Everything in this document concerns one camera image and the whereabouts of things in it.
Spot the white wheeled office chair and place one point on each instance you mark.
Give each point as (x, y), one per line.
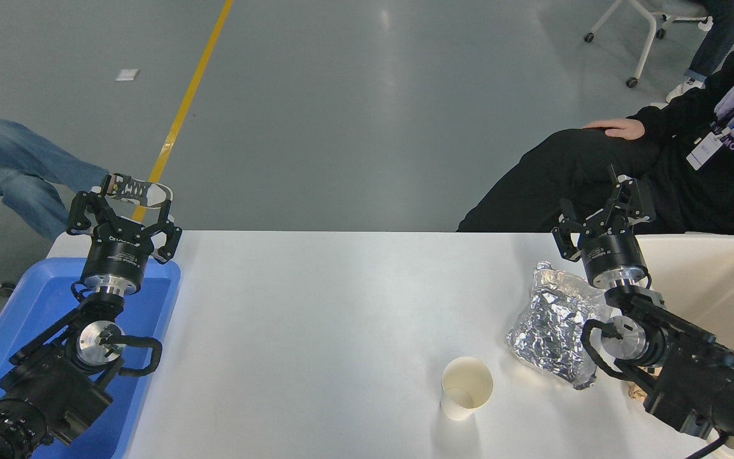
(650, 35)

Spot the person's hand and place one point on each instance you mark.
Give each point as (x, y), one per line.
(622, 127)

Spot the white paper scrap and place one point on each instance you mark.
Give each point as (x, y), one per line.
(127, 74)

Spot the white ID badge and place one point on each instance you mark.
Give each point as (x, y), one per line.
(703, 152)

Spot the seated person in black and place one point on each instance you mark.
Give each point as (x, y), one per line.
(564, 178)

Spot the crumpled tan paper ball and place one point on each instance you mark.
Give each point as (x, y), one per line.
(634, 391)

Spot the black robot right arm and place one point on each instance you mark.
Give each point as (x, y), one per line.
(692, 376)

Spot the blue plastic tray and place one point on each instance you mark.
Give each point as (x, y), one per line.
(150, 299)

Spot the white paper cup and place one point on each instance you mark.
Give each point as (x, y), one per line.
(466, 386)

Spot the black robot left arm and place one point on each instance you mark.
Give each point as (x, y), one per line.
(55, 382)

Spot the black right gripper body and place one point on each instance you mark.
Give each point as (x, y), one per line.
(612, 252)

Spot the seated person in jeans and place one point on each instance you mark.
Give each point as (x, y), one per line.
(10, 169)

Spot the crumpled silver foil tray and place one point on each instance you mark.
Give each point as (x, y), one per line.
(552, 325)

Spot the large pale plastic bin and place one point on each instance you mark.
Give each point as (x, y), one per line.
(711, 280)

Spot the person on office chair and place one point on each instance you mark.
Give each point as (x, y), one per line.
(717, 38)

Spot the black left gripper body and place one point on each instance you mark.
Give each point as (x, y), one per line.
(115, 258)

